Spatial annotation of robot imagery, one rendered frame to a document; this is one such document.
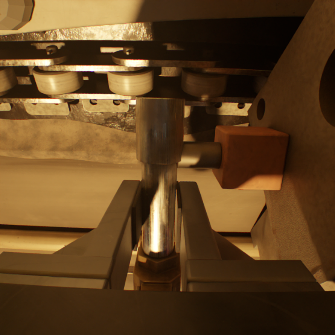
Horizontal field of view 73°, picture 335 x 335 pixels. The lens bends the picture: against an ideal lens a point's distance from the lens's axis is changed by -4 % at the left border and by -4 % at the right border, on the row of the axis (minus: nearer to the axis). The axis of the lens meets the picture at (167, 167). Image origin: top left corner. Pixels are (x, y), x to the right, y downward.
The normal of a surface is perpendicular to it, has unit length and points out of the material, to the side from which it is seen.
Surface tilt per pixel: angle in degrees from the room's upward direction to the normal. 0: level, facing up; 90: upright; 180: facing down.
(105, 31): 0
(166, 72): 0
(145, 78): 45
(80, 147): 50
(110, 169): 0
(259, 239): 90
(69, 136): 22
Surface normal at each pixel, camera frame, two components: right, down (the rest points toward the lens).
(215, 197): -0.02, 0.66
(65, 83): 0.56, 0.56
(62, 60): 0.75, 0.45
